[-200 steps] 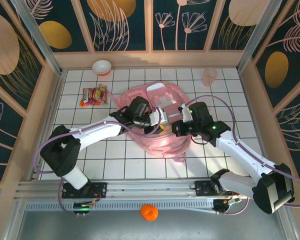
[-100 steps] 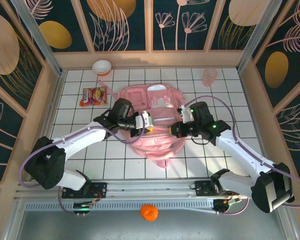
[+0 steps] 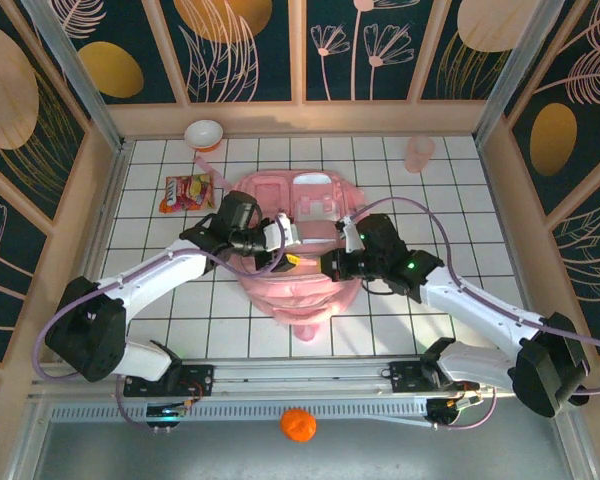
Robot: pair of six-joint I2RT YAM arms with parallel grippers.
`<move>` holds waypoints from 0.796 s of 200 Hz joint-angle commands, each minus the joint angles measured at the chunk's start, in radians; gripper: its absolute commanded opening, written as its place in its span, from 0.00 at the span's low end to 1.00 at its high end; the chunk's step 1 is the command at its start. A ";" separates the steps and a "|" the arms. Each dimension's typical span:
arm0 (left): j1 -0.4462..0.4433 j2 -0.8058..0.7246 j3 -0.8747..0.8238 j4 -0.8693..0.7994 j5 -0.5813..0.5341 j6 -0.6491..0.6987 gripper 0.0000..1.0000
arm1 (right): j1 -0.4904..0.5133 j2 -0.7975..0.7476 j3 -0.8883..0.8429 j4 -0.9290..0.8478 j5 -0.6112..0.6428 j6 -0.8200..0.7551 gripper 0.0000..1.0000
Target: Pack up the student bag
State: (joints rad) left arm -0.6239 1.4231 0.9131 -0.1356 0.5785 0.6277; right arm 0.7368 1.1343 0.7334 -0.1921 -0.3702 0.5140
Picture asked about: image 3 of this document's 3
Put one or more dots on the pink student backpack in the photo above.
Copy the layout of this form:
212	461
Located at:
300	295

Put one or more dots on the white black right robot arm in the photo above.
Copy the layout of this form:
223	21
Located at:
480	310

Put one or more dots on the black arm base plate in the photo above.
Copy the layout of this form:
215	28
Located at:
405	377
200	380

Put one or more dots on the small circuit board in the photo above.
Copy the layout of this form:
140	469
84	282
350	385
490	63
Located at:
452	410
166	414

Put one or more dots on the colourful candy bag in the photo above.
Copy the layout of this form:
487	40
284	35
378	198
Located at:
187	192

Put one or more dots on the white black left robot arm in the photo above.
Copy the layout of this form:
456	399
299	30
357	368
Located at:
155	272

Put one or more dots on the pink translucent cup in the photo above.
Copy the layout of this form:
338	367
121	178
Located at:
420	152

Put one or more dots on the white orange bowl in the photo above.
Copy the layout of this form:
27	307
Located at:
203	132

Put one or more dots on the orange fruit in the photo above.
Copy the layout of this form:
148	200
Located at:
298	425

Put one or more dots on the aluminium frame post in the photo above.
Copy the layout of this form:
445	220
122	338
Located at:
75	75
515	70

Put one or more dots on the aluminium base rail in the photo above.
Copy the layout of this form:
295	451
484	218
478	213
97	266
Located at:
300	375

